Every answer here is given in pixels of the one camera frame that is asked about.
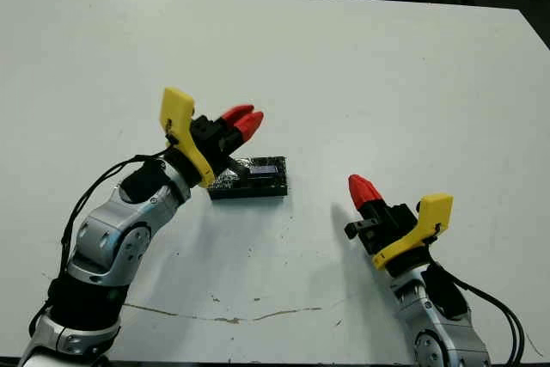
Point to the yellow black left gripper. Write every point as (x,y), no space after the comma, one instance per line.
(185,135)

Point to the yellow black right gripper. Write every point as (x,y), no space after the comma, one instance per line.
(404,229)

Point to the shiny black box lid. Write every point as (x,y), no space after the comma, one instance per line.
(258,182)

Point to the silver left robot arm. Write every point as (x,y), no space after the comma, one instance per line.
(107,229)

